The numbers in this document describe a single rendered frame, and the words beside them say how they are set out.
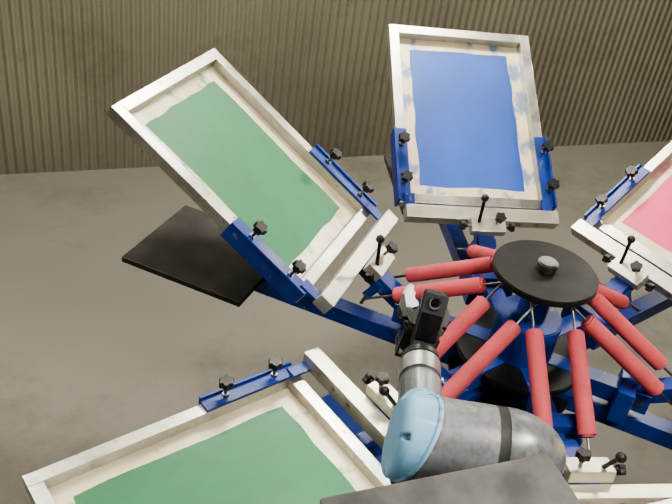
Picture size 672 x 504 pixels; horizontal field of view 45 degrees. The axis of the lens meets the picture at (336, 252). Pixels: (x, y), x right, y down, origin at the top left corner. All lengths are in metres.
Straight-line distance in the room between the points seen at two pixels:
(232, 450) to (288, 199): 0.88
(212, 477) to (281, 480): 0.18
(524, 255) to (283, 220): 0.76
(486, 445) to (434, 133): 2.23
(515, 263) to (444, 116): 0.96
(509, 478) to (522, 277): 1.59
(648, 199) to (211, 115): 1.62
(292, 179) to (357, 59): 2.64
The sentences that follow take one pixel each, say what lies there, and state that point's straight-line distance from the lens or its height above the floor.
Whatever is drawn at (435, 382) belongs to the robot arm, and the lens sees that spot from 1.43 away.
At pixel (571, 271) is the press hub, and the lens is 2.50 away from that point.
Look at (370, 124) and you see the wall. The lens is 5.58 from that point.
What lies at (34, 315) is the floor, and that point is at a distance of 4.16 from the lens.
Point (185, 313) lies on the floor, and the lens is 4.13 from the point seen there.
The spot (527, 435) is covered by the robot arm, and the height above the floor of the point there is 1.90.
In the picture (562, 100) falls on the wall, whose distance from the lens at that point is 6.24.
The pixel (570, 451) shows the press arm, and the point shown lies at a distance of 2.33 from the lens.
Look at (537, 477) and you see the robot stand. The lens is 0.86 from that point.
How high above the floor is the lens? 2.64
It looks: 35 degrees down
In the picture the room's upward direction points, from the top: 9 degrees clockwise
